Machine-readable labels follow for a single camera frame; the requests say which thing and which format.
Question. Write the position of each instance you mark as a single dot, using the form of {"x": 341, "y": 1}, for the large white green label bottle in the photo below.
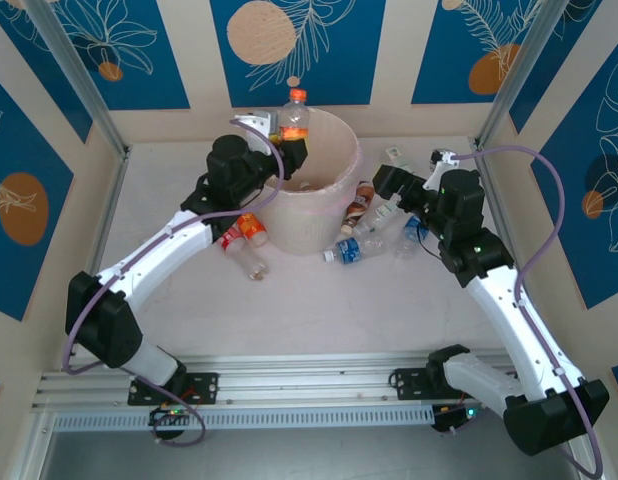
{"x": 394, "y": 154}

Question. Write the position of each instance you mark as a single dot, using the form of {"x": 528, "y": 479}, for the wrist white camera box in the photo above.
{"x": 441, "y": 160}
{"x": 254, "y": 122}

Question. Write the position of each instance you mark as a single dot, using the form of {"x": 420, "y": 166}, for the clear bottle with orange liquid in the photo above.
{"x": 294, "y": 117}

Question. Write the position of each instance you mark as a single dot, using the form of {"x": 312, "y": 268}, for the clear bottle with brown residue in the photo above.
{"x": 251, "y": 262}

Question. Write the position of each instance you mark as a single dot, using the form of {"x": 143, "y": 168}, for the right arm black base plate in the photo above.
{"x": 406, "y": 385}

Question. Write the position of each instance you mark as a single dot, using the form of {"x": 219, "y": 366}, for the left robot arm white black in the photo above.
{"x": 154, "y": 255}

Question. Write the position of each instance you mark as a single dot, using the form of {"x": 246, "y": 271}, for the brown label plastic bottle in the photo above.
{"x": 359, "y": 205}

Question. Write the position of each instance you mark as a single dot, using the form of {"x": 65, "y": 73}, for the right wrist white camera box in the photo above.
{"x": 441, "y": 160}

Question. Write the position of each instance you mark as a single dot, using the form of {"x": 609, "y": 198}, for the beige round plastic bin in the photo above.
{"x": 309, "y": 225}

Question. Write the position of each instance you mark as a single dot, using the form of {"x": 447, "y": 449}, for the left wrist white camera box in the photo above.
{"x": 254, "y": 122}

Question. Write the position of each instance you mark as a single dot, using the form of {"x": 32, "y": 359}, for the small white green label bottle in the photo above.
{"x": 381, "y": 216}

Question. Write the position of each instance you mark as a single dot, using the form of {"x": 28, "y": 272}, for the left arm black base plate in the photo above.
{"x": 209, "y": 387}

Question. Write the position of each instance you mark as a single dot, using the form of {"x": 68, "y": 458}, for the blue label bottle white cap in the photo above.
{"x": 346, "y": 250}

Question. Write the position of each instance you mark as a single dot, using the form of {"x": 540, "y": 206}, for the aluminium frame post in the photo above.
{"x": 74, "y": 65}
{"x": 519, "y": 65}

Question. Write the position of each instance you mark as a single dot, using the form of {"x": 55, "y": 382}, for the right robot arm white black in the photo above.
{"x": 519, "y": 330}

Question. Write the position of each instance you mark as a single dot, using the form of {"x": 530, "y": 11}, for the aluminium mounting rail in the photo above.
{"x": 299, "y": 380}

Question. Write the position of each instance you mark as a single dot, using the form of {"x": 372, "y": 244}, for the clear pink bin liner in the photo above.
{"x": 334, "y": 150}

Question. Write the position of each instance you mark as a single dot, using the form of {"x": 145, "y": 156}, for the orange label bottle brown cap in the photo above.
{"x": 251, "y": 227}

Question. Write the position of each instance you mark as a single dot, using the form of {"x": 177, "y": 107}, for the grey metal panel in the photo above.
{"x": 309, "y": 455}

